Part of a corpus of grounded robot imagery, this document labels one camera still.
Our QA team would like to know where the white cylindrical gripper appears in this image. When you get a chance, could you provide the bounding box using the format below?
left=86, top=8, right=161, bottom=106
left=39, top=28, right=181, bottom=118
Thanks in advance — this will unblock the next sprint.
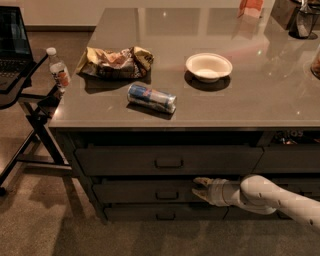
left=192, top=177, right=234, bottom=207

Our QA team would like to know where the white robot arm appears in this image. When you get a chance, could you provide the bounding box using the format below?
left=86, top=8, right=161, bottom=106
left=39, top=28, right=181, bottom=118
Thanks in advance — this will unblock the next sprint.
left=192, top=175, right=320, bottom=232

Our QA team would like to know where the dark drawer cabinet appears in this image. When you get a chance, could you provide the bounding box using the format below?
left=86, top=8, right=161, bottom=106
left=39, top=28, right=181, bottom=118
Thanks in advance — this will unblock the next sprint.
left=53, top=127, right=319, bottom=221

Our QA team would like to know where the snack packet in drawer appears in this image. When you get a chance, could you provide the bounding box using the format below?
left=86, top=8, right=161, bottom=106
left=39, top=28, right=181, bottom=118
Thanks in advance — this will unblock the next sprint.
left=272, top=130, right=320, bottom=145

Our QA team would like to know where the blue silver energy drink can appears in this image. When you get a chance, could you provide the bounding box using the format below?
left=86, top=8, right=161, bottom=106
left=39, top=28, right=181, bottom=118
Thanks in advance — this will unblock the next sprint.
left=127, top=84, right=177, bottom=114

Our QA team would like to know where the white paper bowl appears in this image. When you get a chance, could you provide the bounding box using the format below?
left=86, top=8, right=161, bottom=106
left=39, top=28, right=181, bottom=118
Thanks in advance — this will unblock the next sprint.
left=186, top=53, right=233, bottom=83

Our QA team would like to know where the crumpled chip bag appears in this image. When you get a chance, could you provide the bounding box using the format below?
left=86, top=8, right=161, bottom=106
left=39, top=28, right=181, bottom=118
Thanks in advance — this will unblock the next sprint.
left=76, top=46, right=154, bottom=80

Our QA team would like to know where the black laptop stand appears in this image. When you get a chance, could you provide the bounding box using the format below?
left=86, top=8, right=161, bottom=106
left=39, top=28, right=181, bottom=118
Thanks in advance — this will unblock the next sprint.
left=0, top=53, right=69, bottom=196

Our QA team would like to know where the orange carton box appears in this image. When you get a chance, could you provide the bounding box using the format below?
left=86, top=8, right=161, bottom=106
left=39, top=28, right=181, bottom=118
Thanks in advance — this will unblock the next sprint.
left=238, top=0, right=264, bottom=18

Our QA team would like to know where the clear plastic water bottle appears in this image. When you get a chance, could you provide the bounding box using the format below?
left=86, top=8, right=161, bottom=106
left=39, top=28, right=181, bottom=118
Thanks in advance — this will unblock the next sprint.
left=46, top=47, right=71, bottom=93

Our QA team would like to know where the dark glass container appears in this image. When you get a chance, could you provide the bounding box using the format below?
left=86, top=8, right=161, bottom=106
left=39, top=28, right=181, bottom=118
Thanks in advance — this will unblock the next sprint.
left=288, top=0, right=320, bottom=40

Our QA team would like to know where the black laptop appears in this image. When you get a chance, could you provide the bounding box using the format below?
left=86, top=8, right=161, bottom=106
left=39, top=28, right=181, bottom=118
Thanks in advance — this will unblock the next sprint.
left=0, top=6, right=35, bottom=94

